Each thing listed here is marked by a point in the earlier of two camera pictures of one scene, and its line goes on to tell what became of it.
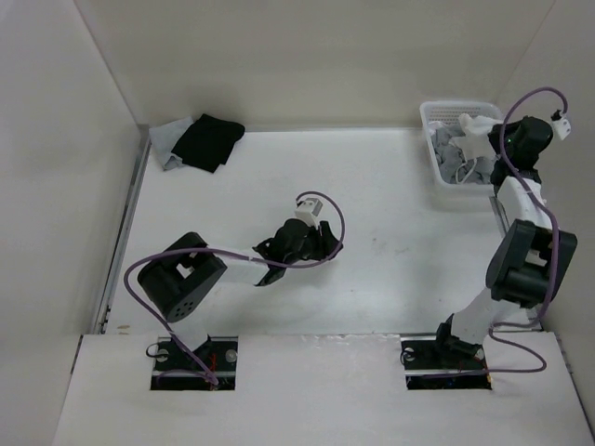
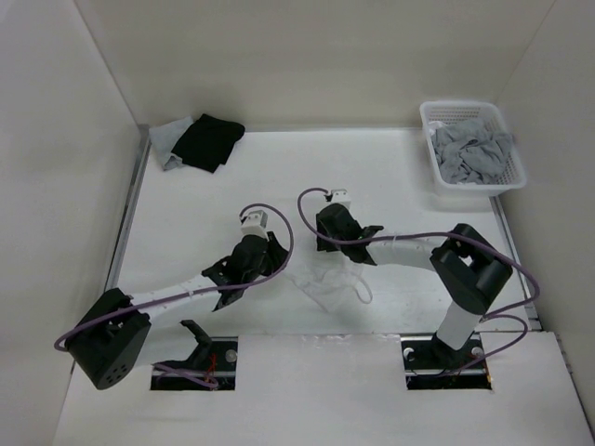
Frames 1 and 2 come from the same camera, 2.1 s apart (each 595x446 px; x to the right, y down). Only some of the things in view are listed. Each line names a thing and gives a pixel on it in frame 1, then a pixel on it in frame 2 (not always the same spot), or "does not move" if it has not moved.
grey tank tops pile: [455, 168] does not move
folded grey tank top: [164, 138] does not move
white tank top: [476, 140] to [329, 282]
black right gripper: [513, 126] to [323, 245]
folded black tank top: [205, 143] does not move
